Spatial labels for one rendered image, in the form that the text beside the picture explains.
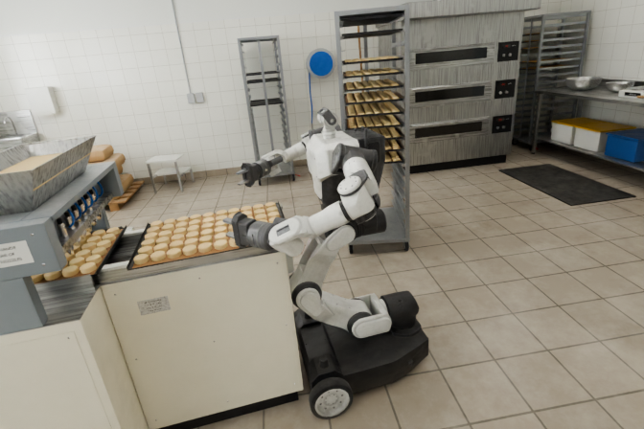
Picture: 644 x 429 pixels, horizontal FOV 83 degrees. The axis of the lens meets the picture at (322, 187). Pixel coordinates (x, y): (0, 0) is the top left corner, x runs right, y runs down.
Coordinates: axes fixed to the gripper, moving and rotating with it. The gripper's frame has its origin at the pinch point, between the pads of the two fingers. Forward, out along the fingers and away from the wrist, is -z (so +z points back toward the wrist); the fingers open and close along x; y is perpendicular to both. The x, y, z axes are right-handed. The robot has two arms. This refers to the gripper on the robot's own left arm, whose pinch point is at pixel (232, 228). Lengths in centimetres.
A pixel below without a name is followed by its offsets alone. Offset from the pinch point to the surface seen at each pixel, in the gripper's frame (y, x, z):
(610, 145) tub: -422, -68, 152
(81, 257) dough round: 25, -11, -56
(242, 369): -3, -73, -14
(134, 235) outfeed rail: 1, -14, -61
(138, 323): 21, -38, -38
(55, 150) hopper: 9, 25, -88
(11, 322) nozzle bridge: 53, -15, -44
